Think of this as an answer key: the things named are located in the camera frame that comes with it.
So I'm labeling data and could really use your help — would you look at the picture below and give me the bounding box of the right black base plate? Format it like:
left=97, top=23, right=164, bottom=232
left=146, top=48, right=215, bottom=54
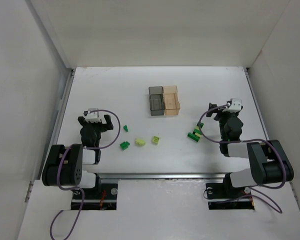
left=204, top=182, right=255, bottom=210

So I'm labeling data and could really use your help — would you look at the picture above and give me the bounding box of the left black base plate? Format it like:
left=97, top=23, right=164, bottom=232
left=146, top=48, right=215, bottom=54
left=82, top=182, right=118, bottom=211

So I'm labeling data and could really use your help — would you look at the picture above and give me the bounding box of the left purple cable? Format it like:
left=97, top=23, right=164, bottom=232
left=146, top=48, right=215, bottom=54
left=49, top=109, right=121, bottom=240

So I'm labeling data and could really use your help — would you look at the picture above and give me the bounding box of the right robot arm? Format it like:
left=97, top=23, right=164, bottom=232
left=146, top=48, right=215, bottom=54
left=204, top=99, right=295, bottom=200

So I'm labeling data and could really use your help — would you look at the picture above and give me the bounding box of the green lego stack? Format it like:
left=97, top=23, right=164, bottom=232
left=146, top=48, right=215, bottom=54
left=187, top=122, right=204, bottom=143

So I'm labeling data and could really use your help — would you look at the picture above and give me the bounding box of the orange transparent container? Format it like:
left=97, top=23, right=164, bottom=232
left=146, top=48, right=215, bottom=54
left=163, top=85, right=181, bottom=116

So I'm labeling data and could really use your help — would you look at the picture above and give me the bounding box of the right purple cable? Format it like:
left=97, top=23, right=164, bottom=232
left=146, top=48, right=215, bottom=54
left=197, top=101, right=291, bottom=215

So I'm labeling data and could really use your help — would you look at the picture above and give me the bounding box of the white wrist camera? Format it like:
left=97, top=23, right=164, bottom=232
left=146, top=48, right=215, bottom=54
left=83, top=108, right=101, bottom=123
left=224, top=98, right=243, bottom=113

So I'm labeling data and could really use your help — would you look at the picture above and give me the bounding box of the grey transparent container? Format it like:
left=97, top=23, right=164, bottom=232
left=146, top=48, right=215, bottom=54
left=148, top=86, right=165, bottom=116

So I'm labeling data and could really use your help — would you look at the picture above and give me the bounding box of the dark green lego brick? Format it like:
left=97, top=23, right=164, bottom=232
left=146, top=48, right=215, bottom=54
left=119, top=141, right=130, bottom=151

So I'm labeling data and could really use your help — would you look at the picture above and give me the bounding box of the light green square lego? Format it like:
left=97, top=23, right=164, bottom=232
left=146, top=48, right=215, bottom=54
left=151, top=136, right=160, bottom=145

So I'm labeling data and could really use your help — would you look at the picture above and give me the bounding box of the small dark green lego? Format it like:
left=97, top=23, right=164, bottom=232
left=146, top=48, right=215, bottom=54
left=123, top=125, right=129, bottom=132

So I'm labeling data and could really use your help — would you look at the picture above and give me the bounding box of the light green rounded lego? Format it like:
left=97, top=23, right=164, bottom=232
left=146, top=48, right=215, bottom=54
left=135, top=138, right=146, bottom=147

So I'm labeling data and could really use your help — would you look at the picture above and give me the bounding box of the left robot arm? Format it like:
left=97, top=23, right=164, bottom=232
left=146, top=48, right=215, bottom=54
left=41, top=112, right=114, bottom=191

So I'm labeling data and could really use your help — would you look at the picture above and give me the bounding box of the aluminium front rail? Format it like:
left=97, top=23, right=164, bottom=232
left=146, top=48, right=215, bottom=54
left=98, top=173, right=225, bottom=180

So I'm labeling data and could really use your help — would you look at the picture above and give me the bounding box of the purple cable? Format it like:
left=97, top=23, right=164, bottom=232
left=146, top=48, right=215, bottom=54
left=197, top=101, right=291, bottom=215
left=49, top=109, right=121, bottom=240

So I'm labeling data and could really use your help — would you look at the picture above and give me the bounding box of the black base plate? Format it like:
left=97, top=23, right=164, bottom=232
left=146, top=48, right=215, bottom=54
left=82, top=182, right=118, bottom=211
left=204, top=182, right=255, bottom=210

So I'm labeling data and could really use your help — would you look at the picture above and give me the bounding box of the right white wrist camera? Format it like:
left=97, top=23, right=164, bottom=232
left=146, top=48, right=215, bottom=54
left=224, top=98, right=243, bottom=113

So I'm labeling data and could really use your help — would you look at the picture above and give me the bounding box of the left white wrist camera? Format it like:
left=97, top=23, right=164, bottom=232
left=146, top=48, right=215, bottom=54
left=83, top=108, right=101, bottom=123

